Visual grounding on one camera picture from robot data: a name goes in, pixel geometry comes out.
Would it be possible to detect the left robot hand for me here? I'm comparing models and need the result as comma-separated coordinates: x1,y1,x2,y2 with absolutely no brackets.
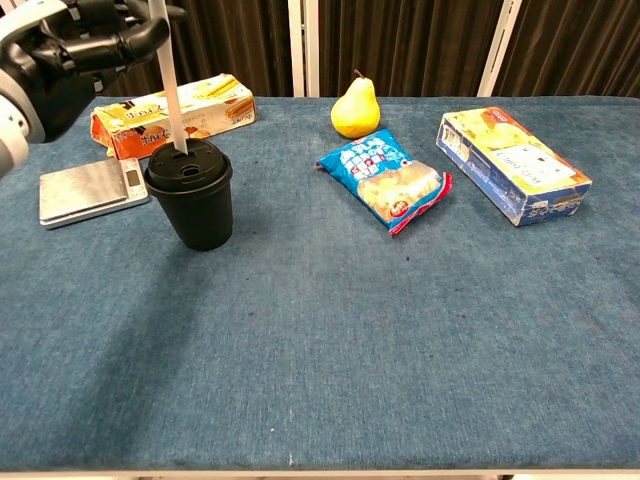
0,0,189,145

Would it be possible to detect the clear plastic straw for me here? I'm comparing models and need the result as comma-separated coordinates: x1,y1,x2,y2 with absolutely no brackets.
149,0,189,156

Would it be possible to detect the black lidded paper cup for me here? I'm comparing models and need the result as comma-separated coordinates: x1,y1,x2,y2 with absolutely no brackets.
143,137,235,252

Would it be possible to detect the orange wafer roll box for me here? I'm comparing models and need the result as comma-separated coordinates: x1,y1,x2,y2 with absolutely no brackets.
89,73,259,161

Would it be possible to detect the silver digital kitchen scale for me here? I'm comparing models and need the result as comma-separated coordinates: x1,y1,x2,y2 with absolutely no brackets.
39,157,152,231

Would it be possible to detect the yellow pear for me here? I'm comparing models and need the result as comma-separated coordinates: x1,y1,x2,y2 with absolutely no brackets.
330,68,382,140

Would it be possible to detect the blue snack bag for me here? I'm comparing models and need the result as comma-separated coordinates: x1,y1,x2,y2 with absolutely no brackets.
314,128,455,237

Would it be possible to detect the blue table cloth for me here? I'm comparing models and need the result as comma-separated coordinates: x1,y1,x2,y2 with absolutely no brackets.
0,95,640,472

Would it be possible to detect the blue and orange cracker box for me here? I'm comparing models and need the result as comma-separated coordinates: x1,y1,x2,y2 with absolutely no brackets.
435,106,594,228

